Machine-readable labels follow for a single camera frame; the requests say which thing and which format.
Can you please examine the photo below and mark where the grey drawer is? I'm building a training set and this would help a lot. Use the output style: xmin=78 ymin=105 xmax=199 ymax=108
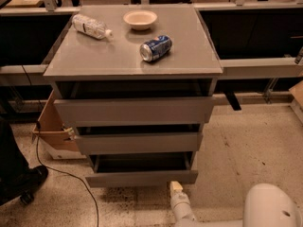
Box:
xmin=86 ymin=152 xmax=198 ymax=188
xmin=75 ymin=132 xmax=203 ymax=155
xmin=54 ymin=96 xmax=214 ymax=127

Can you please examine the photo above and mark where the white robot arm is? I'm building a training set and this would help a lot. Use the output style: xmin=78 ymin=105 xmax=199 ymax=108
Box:
xmin=169 ymin=181 xmax=303 ymax=227

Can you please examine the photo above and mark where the brown cardboard box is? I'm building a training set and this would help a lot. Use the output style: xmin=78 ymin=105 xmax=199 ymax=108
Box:
xmin=33 ymin=93 xmax=84 ymax=160

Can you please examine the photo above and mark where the dark trouser leg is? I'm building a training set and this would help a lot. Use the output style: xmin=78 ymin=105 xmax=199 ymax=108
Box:
xmin=0 ymin=119 xmax=28 ymax=184

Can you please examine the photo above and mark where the white paper bowl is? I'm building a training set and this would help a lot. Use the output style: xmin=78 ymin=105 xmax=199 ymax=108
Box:
xmin=123 ymin=10 xmax=157 ymax=30

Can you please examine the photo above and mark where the grey top drawer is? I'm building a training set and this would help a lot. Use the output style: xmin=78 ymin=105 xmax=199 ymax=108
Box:
xmin=54 ymin=96 xmax=214 ymax=127

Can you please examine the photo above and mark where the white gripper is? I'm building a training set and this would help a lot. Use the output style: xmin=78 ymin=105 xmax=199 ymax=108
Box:
xmin=169 ymin=181 xmax=197 ymax=221

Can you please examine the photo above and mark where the grey bottom drawer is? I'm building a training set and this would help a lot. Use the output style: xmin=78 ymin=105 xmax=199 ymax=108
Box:
xmin=86 ymin=152 xmax=198 ymax=188

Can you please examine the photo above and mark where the grey metal rail frame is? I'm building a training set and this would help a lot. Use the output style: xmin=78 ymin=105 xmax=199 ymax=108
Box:
xmin=0 ymin=0 xmax=303 ymax=87

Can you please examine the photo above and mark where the grey middle drawer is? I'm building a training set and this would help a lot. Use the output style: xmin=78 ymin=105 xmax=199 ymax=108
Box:
xmin=75 ymin=132 xmax=203 ymax=155

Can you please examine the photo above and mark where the blue soda can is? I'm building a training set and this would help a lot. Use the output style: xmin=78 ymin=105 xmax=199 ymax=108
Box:
xmin=139 ymin=35 xmax=172 ymax=62

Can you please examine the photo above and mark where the grey drawer cabinet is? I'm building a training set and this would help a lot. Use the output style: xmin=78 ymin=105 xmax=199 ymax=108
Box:
xmin=43 ymin=4 xmax=224 ymax=168

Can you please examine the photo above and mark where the black shoe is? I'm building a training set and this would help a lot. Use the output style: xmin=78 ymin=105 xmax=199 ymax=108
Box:
xmin=0 ymin=166 xmax=48 ymax=205

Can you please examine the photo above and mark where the clear plastic water bottle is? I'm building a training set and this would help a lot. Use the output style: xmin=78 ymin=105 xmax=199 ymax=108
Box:
xmin=72 ymin=14 xmax=113 ymax=40

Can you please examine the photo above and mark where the black power cable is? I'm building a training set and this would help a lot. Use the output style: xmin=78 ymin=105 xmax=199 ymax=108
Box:
xmin=21 ymin=64 xmax=100 ymax=227

